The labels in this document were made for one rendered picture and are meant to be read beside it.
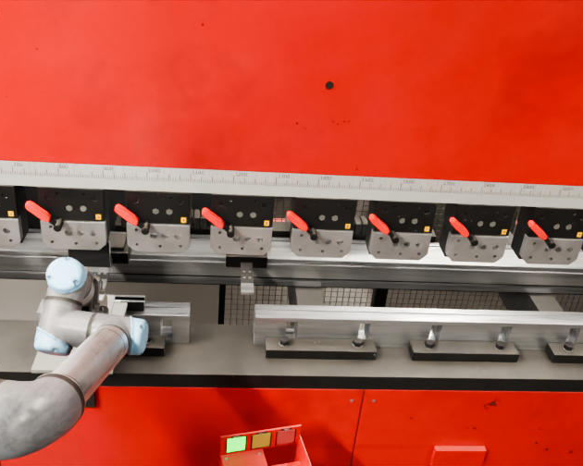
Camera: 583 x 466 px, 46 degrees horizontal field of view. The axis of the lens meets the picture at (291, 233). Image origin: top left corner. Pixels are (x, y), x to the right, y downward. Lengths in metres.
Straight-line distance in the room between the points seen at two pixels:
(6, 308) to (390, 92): 2.48
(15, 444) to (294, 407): 0.97
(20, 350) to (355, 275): 0.97
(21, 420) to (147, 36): 0.82
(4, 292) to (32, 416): 2.64
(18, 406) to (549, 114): 1.27
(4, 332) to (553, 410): 1.52
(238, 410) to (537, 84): 1.10
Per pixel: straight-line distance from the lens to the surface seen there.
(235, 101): 1.56
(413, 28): 1.56
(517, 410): 2.09
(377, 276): 2.15
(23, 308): 3.60
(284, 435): 1.77
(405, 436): 2.06
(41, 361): 1.72
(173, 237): 1.71
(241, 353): 1.89
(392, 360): 1.94
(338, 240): 1.75
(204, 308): 3.50
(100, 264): 1.82
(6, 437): 1.10
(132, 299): 1.89
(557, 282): 2.35
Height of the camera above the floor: 2.10
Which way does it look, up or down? 30 degrees down
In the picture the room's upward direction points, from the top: 6 degrees clockwise
